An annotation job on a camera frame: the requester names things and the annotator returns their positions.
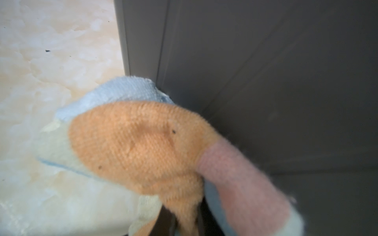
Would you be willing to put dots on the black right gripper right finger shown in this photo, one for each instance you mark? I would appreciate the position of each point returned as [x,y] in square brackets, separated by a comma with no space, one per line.
[207,225]

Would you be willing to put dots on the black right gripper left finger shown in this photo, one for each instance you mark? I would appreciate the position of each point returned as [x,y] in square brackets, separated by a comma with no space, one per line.
[165,224]

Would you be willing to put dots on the orange blue patterned cloth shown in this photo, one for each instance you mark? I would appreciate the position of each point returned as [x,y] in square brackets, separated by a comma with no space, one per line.
[129,133]

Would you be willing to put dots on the silver grey coffee machine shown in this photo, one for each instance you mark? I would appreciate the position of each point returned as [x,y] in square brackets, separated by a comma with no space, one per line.
[293,84]

